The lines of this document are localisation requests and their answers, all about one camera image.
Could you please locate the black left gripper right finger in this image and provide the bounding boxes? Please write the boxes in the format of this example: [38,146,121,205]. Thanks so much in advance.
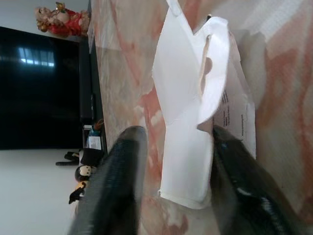
[211,125,299,235]

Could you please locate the black tv cabinet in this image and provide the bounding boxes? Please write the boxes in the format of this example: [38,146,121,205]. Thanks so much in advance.
[78,0,109,156]

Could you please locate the white paper card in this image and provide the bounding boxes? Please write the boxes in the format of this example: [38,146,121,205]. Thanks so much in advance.
[86,136,102,150]

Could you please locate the red and gold figurine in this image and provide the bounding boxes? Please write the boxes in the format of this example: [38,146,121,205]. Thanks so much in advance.
[34,1,90,38]

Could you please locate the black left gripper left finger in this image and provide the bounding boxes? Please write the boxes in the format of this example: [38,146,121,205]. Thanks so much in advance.
[66,125,148,235]

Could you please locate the black and white penguin plush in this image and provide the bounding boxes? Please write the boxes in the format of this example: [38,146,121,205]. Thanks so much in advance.
[68,181,88,205]

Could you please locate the black flat television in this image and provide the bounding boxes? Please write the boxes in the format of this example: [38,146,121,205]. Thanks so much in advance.
[0,25,83,150]

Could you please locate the round-headed plush doll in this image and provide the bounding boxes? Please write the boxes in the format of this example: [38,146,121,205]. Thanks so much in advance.
[74,164,97,183]

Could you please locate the white cardboard box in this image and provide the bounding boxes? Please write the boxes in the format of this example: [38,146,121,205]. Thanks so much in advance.
[151,0,257,210]

